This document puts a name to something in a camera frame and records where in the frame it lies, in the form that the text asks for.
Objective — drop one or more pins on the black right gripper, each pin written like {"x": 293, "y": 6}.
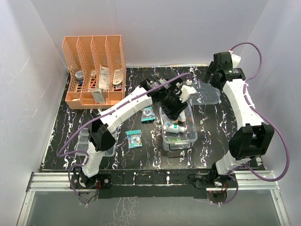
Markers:
{"x": 211, "y": 70}

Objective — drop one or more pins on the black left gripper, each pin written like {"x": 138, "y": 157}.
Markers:
{"x": 172, "y": 113}

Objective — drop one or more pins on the clear plastic box lid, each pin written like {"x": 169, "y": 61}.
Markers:
{"x": 205, "y": 95}

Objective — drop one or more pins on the white green medicine bottle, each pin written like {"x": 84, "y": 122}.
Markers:
{"x": 176, "y": 129}

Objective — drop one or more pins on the teal bandage packet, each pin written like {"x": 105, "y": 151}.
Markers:
{"x": 134, "y": 138}
{"x": 148, "y": 114}

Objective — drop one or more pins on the green sachet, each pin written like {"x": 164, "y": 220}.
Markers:
{"x": 174, "y": 140}

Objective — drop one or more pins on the white blue mask packet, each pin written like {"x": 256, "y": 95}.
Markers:
{"x": 169, "y": 123}

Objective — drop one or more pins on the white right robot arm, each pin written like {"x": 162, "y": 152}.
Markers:
{"x": 253, "y": 135}

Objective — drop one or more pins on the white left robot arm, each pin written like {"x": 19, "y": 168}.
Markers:
{"x": 100, "y": 130}

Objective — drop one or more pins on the white medicine box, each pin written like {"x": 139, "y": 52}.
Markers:
{"x": 98, "y": 96}

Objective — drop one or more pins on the clear plastic storage box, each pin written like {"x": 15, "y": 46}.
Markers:
{"x": 180, "y": 134}

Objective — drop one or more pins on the beige blister pack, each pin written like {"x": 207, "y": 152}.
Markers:
{"x": 117, "y": 76}

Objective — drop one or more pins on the white paper packet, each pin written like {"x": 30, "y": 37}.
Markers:
{"x": 104, "y": 78}

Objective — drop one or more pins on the orange plastic file organizer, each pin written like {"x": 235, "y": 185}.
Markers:
{"x": 88, "y": 53}

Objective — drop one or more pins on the round blue white tin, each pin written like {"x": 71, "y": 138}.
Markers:
{"x": 79, "y": 76}

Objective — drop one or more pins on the clear divided tray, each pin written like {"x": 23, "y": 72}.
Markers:
{"x": 83, "y": 145}

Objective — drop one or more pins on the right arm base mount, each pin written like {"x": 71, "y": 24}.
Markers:
{"x": 215, "y": 185}

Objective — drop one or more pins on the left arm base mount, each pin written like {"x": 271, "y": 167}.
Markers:
{"x": 91, "y": 183}

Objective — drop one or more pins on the aluminium frame rail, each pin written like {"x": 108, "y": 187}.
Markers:
{"x": 150, "y": 199}

